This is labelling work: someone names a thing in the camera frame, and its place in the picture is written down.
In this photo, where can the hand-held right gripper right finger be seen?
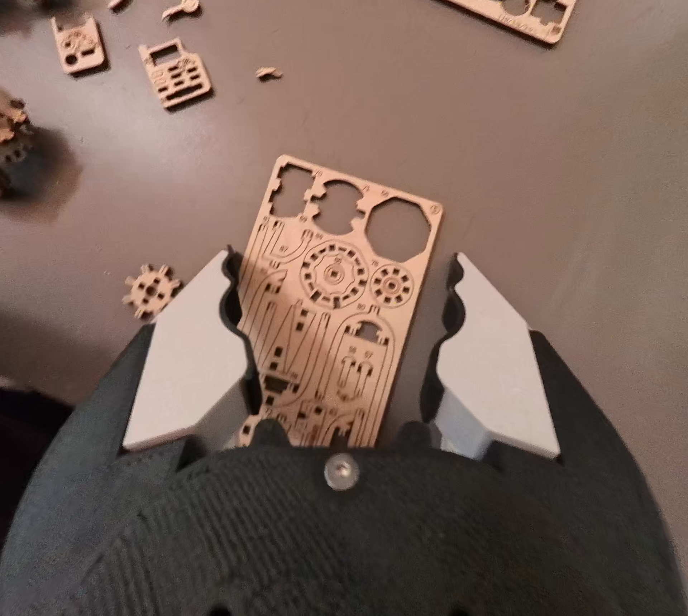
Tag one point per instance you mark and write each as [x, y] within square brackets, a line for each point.
[494, 358]

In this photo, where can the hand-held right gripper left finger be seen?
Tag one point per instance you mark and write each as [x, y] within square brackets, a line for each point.
[183, 358]

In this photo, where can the wooden puzzle sheet with octagon cutout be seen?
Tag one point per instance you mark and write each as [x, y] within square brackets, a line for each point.
[290, 315]

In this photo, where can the grey desk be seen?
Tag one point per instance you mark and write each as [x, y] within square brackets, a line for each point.
[484, 143]

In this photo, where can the flat wooden gear wheel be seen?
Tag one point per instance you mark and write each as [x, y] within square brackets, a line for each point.
[150, 293]

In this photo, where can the person's dark clothing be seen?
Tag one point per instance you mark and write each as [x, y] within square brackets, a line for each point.
[27, 438]

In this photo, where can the wooden grid piece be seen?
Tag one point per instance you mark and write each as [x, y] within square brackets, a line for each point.
[185, 84]

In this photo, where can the wooden gear assembly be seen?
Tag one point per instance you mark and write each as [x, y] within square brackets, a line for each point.
[11, 127]

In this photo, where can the tiny wooden bit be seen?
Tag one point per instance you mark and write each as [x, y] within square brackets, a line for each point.
[269, 73]

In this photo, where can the small square wooden piece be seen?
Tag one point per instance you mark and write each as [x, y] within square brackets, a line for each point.
[80, 62]

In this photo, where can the small key-shaped wooden piece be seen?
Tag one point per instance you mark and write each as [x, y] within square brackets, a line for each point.
[188, 3]

